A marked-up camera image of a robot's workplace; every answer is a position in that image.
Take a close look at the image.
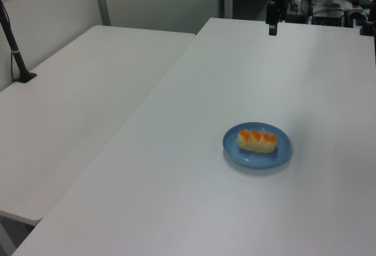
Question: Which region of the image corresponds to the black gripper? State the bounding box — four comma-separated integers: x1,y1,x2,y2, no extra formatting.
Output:
266,1,278,36

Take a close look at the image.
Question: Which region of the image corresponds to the bread with orange topping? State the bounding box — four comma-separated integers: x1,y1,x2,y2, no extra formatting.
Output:
237,129,278,154

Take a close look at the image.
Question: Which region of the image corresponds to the blue round plate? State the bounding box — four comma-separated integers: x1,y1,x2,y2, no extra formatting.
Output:
222,122,294,170

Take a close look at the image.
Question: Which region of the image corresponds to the black electronics box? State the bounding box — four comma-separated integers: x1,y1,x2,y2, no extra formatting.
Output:
310,9,345,27

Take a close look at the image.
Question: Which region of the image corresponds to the black and silver table clamp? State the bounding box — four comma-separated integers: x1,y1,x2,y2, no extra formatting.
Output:
344,0,368,28

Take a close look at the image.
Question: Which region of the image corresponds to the black clamped camera pole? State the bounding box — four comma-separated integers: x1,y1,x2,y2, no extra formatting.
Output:
359,0,376,37

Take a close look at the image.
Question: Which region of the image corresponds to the black camera pole with base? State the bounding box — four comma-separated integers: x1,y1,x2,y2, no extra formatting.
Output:
0,0,38,84

